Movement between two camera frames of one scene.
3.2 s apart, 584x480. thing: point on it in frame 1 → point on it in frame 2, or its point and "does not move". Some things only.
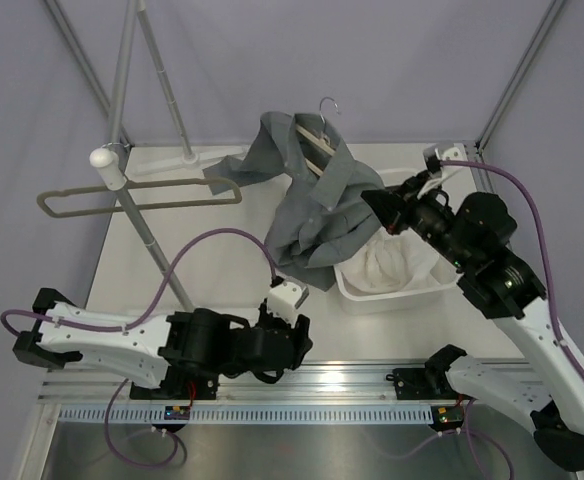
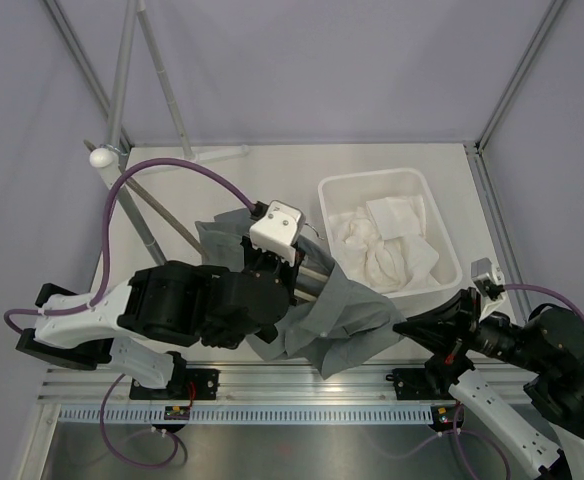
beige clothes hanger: (323, 139) → (312, 273)
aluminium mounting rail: (347, 383) does not move
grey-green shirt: (321, 211) → (330, 329)
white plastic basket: (363, 302) → (386, 230)
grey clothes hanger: (235, 199) → (131, 183)
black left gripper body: (270, 322) → (257, 258)
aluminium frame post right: (552, 15) does not move
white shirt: (391, 263) does not move
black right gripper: (389, 207) → (450, 326)
